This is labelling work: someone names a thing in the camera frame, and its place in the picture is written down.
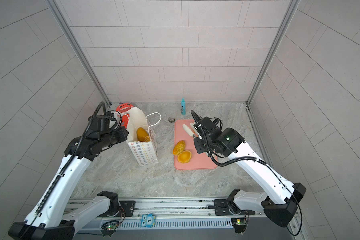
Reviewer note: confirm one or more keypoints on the white food tongs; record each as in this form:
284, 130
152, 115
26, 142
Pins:
191, 130

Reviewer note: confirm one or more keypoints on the pink tray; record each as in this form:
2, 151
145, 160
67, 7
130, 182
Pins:
197, 161

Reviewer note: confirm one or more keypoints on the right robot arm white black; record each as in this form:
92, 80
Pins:
280, 199

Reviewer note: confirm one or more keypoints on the white paper bag with print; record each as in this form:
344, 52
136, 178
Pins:
144, 152

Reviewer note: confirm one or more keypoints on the long yellow baguette bread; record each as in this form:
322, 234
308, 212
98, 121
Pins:
141, 134

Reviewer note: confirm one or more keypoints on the teal small bottle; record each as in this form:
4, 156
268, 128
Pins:
183, 107

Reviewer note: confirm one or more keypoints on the blue owl tag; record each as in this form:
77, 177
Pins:
148, 221

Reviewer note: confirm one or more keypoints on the right circuit board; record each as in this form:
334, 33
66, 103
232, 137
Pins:
239, 225

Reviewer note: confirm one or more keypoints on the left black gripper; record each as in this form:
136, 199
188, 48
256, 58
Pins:
123, 137

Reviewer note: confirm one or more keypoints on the circuit board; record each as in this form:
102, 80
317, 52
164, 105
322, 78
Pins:
110, 226
239, 225

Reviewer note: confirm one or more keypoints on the left circuit board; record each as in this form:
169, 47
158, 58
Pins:
110, 226

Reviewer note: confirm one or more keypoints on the round orange tart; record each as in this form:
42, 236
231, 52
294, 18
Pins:
184, 157

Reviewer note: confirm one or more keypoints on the red shark plush toy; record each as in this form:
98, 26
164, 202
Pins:
123, 109

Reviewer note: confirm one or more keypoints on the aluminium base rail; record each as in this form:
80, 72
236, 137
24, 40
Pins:
190, 213

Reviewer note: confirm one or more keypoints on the small round golden bun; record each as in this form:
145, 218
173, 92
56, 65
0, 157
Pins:
179, 148

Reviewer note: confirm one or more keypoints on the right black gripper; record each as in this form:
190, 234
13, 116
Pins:
197, 145

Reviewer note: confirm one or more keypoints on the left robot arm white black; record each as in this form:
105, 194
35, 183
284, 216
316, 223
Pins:
47, 221

